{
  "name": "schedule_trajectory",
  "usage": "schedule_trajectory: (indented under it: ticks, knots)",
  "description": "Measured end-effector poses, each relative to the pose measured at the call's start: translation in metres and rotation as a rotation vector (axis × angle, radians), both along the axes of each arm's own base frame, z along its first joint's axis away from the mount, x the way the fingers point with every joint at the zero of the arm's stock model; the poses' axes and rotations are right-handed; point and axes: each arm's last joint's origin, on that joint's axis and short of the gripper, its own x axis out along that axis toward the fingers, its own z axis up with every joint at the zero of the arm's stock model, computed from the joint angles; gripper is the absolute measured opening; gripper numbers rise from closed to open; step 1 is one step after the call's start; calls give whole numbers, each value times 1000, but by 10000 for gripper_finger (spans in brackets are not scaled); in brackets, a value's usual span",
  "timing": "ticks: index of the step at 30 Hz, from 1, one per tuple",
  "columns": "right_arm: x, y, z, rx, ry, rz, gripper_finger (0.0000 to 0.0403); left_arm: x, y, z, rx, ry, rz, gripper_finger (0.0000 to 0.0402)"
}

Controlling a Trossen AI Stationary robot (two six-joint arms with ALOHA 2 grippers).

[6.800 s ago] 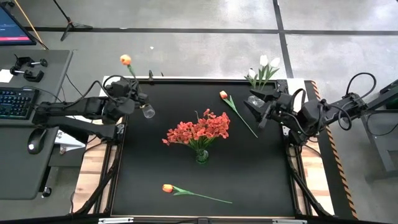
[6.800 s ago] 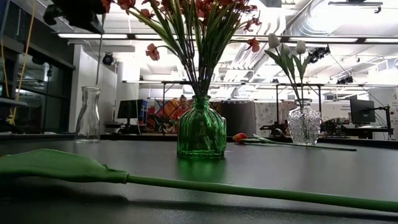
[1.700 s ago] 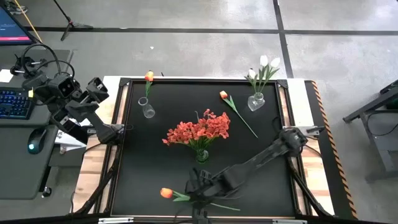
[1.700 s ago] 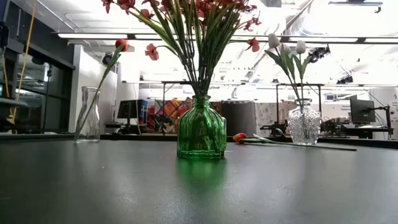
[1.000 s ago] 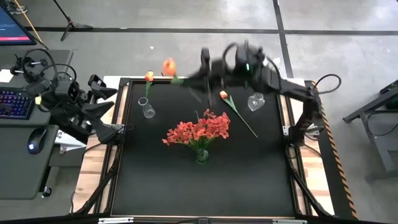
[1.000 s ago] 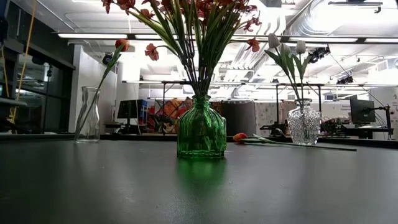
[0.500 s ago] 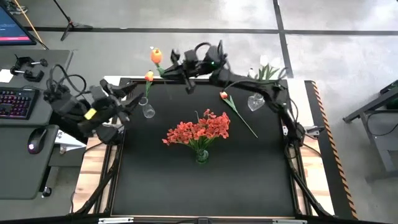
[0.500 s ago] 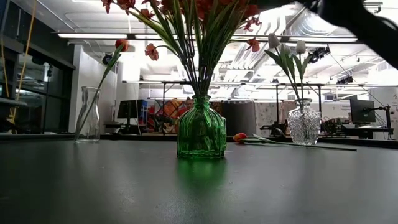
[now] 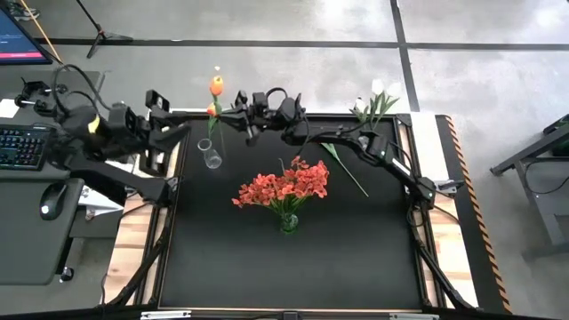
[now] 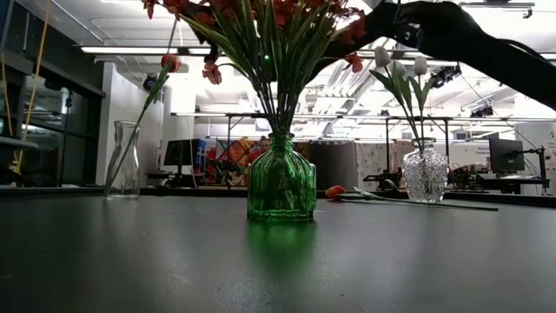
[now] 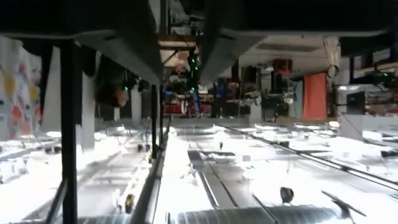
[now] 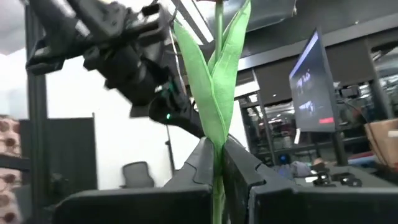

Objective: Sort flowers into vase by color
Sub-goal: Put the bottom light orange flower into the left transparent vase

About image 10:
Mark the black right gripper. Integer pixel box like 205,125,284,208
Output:
319,0,435,75

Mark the white artificial tulip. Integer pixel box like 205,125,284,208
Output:
368,45,420,144
410,55,435,144
389,59,422,144

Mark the clear faceted glass vase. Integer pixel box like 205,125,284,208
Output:
399,137,449,204

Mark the orange artificial tulip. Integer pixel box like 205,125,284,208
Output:
103,52,182,199
324,184,500,213

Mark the green ribbed glass vase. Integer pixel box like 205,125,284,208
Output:
246,132,318,223

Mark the clear glass carafe vase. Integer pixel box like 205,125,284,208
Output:
103,120,142,201

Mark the black spotlight cluster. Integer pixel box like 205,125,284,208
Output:
429,63,462,90

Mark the white patterned partition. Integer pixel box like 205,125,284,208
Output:
356,143,403,190

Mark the dark grey partition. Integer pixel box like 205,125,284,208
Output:
314,141,358,191

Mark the colourful patterned tapestry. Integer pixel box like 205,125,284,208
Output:
208,137,261,187

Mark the black computer monitor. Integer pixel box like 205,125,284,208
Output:
488,137,526,175

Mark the dark background desk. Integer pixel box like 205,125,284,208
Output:
451,173,551,196

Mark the black monitor blue edge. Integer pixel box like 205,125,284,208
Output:
163,138,208,177

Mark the black metal rack frame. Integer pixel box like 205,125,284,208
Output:
225,112,453,192

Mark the black ceiling camera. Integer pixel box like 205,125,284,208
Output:
142,72,160,92

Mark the black aluminium table frame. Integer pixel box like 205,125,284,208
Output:
0,185,556,209

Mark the yellow hanging cable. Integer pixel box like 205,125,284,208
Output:
0,0,51,175

